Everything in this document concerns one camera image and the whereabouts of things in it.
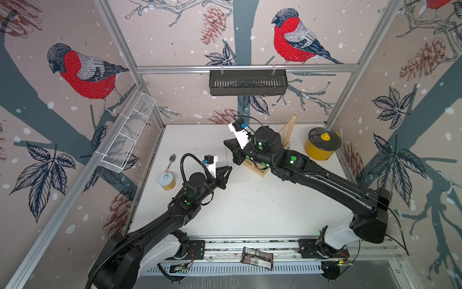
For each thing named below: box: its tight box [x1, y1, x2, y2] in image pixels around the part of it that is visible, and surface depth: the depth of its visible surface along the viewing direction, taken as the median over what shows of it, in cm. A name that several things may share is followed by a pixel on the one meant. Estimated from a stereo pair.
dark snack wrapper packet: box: [240, 246, 274, 271], surface depth 72 cm
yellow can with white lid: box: [158, 172, 177, 191], surface depth 91 cm
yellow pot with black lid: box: [304, 127, 342, 161], surface depth 100 cm
